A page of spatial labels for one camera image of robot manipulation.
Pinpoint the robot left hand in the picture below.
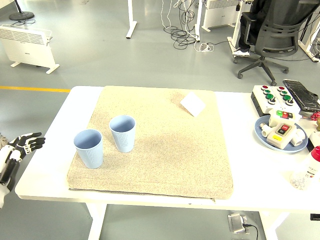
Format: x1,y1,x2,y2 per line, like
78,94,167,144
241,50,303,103
0,132,46,209

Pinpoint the blue ribbed plastic cup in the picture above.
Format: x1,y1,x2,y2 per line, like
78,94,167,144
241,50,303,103
108,114,137,153
73,128,104,170

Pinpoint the white push-button control box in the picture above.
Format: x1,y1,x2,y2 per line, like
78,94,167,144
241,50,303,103
250,84,302,117

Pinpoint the yellow floor tape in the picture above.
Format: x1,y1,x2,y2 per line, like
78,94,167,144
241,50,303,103
0,85,71,93

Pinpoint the white panel heater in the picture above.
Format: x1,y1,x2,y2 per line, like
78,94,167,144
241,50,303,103
201,0,241,32
0,23,60,75

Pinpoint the white table leg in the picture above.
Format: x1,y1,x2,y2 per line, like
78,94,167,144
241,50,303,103
259,211,291,240
84,202,108,240

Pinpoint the black fan stand base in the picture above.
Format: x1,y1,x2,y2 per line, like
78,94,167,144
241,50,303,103
8,0,35,21

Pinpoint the grey-brown cushion mat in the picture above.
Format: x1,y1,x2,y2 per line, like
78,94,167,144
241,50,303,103
66,85,235,201

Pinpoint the white desk leg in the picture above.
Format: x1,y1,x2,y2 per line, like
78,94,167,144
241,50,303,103
193,0,203,42
125,0,138,40
226,0,251,64

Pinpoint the grey box under table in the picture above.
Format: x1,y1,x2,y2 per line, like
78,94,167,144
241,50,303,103
227,212,251,235

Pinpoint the white pipe fitting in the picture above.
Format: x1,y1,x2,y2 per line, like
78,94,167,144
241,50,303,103
289,127,307,148
259,122,273,139

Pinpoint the seated person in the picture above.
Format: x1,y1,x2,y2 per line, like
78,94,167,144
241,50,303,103
233,0,270,56

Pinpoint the blue plate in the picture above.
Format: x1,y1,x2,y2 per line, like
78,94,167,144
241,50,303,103
254,115,309,154

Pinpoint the black office chair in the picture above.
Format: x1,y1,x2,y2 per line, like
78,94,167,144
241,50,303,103
236,0,313,86

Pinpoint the clear red-capped bead bottle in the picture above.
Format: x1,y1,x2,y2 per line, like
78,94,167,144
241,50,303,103
289,145,320,192

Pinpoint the white wall switch plate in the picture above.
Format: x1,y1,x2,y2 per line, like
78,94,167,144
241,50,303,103
179,91,207,118

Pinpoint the white hanging cable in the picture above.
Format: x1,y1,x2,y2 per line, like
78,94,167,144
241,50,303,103
159,0,181,30

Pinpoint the black floor cable pile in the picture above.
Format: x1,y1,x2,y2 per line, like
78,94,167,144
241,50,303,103
163,0,201,50

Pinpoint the white green-red button switch box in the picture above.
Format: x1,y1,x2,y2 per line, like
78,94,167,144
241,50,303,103
268,108,301,128

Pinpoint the white red rocker switch box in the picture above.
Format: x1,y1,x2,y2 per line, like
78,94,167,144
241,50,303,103
266,121,298,152

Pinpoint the white desk with cables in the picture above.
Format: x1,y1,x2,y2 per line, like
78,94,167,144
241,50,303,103
298,0,320,63

